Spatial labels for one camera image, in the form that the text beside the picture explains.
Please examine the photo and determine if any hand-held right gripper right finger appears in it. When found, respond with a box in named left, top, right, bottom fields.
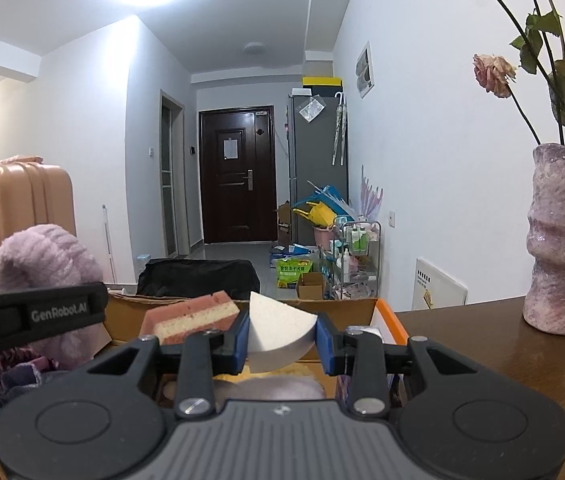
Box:
left=315, top=311, right=479, bottom=417

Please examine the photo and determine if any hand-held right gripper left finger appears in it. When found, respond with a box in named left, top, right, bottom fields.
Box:
left=85, top=310, right=252, bottom=420

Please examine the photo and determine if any yellow and white hamster plush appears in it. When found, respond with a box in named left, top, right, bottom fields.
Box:
left=212, top=362, right=326, bottom=402

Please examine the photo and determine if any white wedge sponge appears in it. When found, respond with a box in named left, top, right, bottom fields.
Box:
left=248, top=291, right=318, bottom=373

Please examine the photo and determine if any purple cloth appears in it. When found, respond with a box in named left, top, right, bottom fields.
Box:
left=0, top=352, right=60, bottom=386

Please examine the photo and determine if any purple fuzzy plush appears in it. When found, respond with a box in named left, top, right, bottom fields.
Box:
left=0, top=224, right=108, bottom=371

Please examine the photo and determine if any pink and yellow layered sponge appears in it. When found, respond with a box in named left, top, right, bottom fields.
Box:
left=140, top=290, right=240, bottom=346

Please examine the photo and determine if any blue-grey towel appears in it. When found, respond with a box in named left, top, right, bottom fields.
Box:
left=0, top=365, right=73, bottom=403

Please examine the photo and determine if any cardboard box with orange edge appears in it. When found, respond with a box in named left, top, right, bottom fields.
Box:
left=105, top=295, right=408, bottom=411

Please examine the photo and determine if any small cardboard box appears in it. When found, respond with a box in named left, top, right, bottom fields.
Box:
left=295, top=271, right=326, bottom=301

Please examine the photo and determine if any green pet food bag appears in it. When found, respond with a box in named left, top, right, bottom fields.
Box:
left=276, top=256, right=313, bottom=289

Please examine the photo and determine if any black duffel bag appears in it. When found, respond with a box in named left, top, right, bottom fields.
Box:
left=136, top=258, right=262, bottom=301

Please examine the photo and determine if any metal rolling cart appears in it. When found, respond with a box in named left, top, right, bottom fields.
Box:
left=330, top=220, right=382, bottom=301

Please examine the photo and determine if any pink bucket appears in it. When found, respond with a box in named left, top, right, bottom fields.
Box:
left=313, top=225, right=337, bottom=251

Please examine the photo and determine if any pink ribbed suitcase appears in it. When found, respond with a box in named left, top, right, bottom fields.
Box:
left=0, top=160, right=76, bottom=291

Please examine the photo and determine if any white pole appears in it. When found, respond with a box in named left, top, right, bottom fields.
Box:
left=101, top=204, right=116, bottom=283

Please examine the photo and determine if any white board with yellow label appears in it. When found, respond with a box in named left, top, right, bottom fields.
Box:
left=411, top=257, right=468, bottom=311

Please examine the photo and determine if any open brown cardboard box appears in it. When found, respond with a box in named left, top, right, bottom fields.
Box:
left=276, top=201, right=293, bottom=245

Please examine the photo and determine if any dark brown entrance door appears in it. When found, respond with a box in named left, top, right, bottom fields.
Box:
left=198, top=106, right=276, bottom=246

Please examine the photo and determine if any purple wing decoration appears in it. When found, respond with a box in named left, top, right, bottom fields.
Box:
left=359, top=164, right=384, bottom=221

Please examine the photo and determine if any interior glass door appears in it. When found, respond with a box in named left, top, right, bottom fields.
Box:
left=159, top=89, right=186, bottom=261

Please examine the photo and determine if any grey refrigerator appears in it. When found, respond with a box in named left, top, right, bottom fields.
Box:
left=287, top=87, right=349, bottom=211

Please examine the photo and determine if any clear plastic bag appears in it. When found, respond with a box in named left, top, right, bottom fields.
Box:
left=299, top=97, right=324, bottom=122

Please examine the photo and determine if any pink textured vase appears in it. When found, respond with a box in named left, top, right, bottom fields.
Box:
left=523, top=143, right=565, bottom=336

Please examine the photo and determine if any yellow and black box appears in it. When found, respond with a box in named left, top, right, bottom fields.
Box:
left=303, top=75, right=342, bottom=90

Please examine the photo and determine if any bunch of dried roses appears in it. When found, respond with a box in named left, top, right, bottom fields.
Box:
left=407, top=0, right=565, bottom=150

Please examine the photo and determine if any white wall electrical panel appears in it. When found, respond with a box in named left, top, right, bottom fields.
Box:
left=356, top=41, right=376, bottom=99

